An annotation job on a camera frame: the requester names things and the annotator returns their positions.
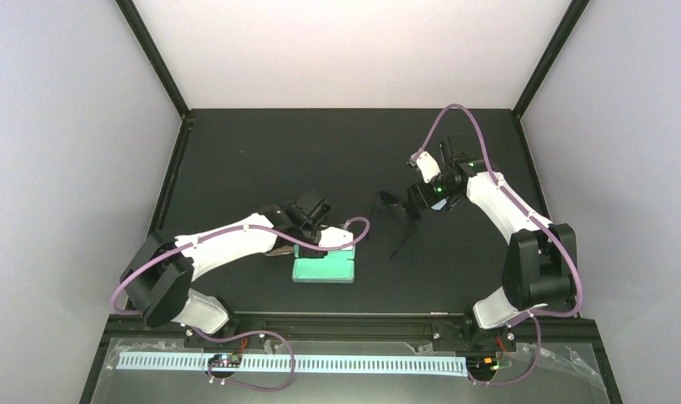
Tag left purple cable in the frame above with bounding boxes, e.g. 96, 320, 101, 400
109, 216, 372, 392

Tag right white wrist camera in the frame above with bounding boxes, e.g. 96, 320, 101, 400
407, 150, 441, 183

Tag purple cable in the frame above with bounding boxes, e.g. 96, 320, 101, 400
415, 104, 585, 387
109, 216, 372, 392

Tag white slotted cable duct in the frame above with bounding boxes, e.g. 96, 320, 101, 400
114, 352, 468, 377

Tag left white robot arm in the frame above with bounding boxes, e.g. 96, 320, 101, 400
110, 191, 353, 334

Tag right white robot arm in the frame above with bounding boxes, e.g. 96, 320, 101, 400
405, 138, 582, 353

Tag brown plaid glasses case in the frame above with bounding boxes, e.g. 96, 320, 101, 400
264, 245, 295, 258

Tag left black frame post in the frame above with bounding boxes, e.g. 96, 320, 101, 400
115, 0, 190, 120

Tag small circuit board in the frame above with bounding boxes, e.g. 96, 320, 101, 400
207, 353, 243, 369
467, 358, 501, 371

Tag black front frame rail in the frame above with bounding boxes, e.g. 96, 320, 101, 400
80, 313, 622, 403

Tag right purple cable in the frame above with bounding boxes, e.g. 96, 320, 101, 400
415, 104, 585, 387

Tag right black frame post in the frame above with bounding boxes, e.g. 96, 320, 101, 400
512, 0, 590, 120

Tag black sunglasses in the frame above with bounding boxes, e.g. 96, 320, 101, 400
368, 190, 422, 261

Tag right small circuit board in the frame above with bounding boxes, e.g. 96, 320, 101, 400
467, 358, 501, 371

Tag blue-grey glasses case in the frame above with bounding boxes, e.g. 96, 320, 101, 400
291, 246, 356, 284

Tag left small circuit board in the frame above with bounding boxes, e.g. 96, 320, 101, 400
207, 353, 243, 369

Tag black frame post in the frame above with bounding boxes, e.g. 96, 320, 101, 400
115, 0, 190, 120
512, 0, 590, 120

